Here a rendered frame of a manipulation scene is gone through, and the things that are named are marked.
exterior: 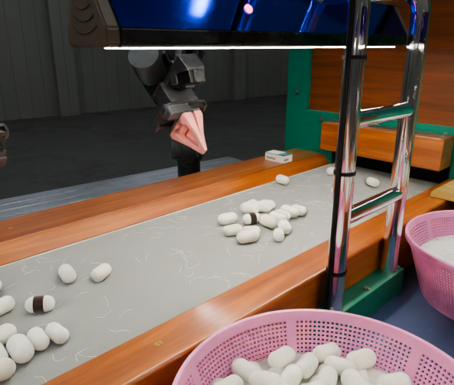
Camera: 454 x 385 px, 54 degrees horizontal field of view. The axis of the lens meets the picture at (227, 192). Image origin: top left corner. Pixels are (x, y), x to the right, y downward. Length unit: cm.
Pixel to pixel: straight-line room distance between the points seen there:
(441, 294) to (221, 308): 33
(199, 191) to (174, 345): 49
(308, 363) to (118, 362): 18
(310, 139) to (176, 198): 51
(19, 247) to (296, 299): 42
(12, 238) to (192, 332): 37
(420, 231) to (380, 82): 45
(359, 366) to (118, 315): 27
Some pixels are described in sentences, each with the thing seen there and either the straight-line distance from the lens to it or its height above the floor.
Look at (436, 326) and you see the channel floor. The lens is 70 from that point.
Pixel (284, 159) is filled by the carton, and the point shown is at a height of 78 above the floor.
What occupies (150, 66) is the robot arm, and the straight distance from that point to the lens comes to 84.
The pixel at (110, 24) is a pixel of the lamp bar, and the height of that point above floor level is 106.
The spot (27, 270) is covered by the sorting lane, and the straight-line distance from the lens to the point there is 70.
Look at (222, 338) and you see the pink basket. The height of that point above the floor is 76.
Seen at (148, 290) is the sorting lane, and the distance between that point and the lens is 60.
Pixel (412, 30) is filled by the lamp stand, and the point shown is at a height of 106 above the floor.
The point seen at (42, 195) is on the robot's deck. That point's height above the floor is 67.
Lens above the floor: 104
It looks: 18 degrees down
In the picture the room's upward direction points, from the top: straight up
